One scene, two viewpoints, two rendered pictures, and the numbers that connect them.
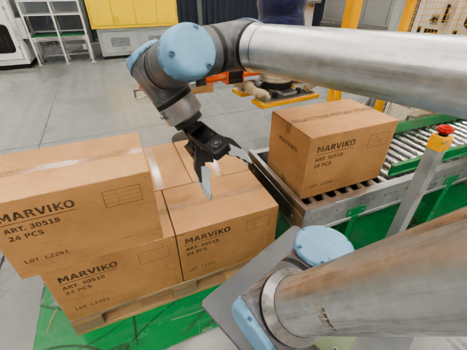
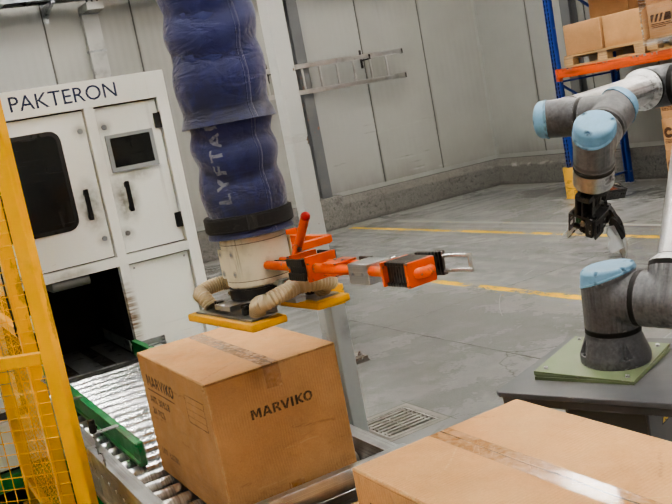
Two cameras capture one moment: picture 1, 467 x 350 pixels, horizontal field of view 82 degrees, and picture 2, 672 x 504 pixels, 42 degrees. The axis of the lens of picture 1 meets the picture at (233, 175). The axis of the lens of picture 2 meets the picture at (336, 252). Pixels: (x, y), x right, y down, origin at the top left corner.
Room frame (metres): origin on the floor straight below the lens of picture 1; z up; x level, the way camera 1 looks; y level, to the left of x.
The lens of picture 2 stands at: (1.40, 2.01, 1.57)
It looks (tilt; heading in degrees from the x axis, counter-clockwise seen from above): 9 degrees down; 264
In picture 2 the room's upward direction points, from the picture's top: 11 degrees counter-clockwise
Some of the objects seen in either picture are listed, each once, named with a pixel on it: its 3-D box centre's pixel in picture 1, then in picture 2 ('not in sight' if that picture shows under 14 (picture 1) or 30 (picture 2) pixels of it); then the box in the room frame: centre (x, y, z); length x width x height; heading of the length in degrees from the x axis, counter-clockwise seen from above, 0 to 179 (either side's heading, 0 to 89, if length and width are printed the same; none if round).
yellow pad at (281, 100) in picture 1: (285, 95); (296, 292); (1.30, -0.26, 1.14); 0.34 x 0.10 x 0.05; 119
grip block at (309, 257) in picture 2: (231, 74); (312, 265); (1.26, 0.01, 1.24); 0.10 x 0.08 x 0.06; 29
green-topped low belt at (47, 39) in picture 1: (64, 48); not in sight; (7.53, 4.31, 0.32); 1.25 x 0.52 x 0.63; 114
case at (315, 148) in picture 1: (326, 145); (242, 410); (1.51, -0.59, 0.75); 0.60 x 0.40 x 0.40; 113
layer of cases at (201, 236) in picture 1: (162, 204); not in sight; (1.41, 0.48, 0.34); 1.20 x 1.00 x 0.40; 112
